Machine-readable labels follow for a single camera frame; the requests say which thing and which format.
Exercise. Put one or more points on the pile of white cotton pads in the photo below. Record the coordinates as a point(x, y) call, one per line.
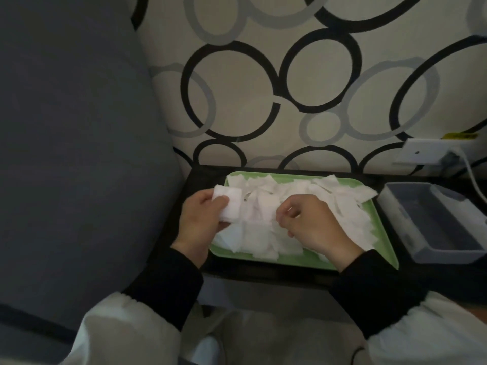
point(262, 235)

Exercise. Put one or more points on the person's right hand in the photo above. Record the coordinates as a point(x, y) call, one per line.
point(315, 228)

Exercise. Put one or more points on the green plastic tray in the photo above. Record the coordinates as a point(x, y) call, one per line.
point(382, 243)

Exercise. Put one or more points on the white wall socket plate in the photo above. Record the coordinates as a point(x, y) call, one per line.
point(414, 152)

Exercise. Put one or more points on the person's left forearm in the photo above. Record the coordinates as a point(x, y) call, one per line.
point(152, 300)

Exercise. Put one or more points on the yellow warning sticker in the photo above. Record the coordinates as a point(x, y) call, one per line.
point(460, 136)

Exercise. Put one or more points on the person's left hand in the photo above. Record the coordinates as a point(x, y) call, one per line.
point(199, 224)

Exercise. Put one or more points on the grey upholstered sofa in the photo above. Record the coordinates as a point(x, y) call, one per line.
point(76, 167)

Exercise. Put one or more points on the clear plastic box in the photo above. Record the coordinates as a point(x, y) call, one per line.
point(437, 231)

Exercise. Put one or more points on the person's right forearm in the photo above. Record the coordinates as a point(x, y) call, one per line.
point(380, 292)

